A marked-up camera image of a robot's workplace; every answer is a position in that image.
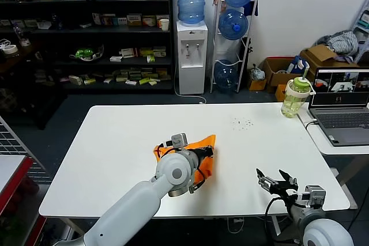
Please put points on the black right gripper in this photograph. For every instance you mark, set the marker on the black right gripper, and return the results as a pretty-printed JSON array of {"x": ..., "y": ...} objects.
[{"x": 284, "y": 190}]

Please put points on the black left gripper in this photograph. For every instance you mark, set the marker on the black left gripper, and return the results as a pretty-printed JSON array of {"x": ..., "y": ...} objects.
[{"x": 204, "y": 153}]

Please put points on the orange t-shirt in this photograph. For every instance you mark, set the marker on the orange t-shirt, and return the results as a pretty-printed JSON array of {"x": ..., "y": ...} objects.
[{"x": 206, "y": 142}]

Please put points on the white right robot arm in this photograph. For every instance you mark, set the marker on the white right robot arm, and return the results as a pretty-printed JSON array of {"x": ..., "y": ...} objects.
[{"x": 325, "y": 231}]

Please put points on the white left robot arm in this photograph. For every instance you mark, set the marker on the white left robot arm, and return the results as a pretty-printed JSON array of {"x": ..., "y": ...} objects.
[{"x": 138, "y": 200}]

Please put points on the grey pile of clothes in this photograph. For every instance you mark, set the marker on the grey pile of clothes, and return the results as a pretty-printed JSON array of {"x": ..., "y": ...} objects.
[{"x": 342, "y": 42}]

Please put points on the white side table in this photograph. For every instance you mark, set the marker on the white side table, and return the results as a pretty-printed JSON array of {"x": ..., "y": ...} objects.
[{"x": 320, "y": 142}]

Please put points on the small orange cardboard box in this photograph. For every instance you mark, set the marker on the small orange cardboard box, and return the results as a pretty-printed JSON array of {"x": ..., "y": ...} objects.
[
  {"x": 280, "y": 92},
  {"x": 256, "y": 85}
]

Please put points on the green lidded drinking bottle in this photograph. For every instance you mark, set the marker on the green lidded drinking bottle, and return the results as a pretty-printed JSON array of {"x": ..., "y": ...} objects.
[{"x": 294, "y": 96}]

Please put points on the grey laptop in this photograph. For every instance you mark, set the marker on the grey laptop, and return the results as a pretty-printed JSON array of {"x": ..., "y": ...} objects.
[{"x": 340, "y": 119}]

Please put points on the grey plastic bag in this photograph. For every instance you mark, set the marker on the grey plastic bag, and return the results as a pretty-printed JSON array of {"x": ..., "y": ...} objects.
[{"x": 256, "y": 74}]

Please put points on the white water dispenser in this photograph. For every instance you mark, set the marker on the white water dispenser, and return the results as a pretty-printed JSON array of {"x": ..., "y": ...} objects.
[{"x": 191, "y": 55}]

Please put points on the open cardboard box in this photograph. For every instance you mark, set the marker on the open cardboard box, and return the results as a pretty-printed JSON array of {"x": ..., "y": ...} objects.
[{"x": 272, "y": 75}]

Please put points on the blue and white package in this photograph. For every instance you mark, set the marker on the blue and white package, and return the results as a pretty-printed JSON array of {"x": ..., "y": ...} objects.
[{"x": 296, "y": 65}]

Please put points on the cardboard box with flap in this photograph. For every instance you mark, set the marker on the cardboard box with flap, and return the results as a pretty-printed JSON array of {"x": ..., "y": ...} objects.
[{"x": 319, "y": 55}]

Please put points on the white paper cup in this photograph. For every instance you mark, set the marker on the white paper cup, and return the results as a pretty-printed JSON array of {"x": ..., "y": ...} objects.
[{"x": 164, "y": 25}]

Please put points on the white metal jug rack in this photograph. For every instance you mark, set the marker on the white metal jug rack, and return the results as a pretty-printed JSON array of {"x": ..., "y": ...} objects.
[{"x": 250, "y": 26}]

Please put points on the white bowl with green toy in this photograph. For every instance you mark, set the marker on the white bowl with green toy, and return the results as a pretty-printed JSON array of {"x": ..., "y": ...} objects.
[{"x": 86, "y": 53}]

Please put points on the black shelving unit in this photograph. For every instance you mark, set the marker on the black shelving unit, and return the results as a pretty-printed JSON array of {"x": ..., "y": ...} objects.
[{"x": 86, "y": 29}]

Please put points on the red and white cart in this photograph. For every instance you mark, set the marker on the red and white cart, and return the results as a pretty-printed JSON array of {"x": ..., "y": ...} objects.
[{"x": 14, "y": 182}]

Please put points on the dark blue bottle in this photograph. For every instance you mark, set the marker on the dark blue bottle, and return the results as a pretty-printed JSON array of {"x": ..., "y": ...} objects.
[{"x": 56, "y": 20}]

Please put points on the dark wooden desk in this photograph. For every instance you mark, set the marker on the dark wooden desk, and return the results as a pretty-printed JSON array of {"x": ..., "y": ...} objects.
[{"x": 29, "y": 55}]

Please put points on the clear plastic bottle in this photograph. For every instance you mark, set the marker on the clear plastic bottle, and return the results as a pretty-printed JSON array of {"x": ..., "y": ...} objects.
[{"x": 21, "y": 33}]

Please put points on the white tape roll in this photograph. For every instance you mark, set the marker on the white tape roll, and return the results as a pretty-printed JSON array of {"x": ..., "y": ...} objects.
[{"x": 9, "y": 49}]

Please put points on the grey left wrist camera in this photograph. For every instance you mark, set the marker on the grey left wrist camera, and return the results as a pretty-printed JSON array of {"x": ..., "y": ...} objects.
[{"x": 178, "y": 140}]

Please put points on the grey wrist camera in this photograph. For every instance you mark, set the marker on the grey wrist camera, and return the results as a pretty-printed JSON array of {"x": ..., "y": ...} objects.
[
  {"x": 314, "y": 195},
  {"x": 178, "y": 140}
]

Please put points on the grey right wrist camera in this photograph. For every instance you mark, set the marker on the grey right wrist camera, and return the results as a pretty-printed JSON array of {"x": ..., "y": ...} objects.
[{"x": 314, "y": 195}]

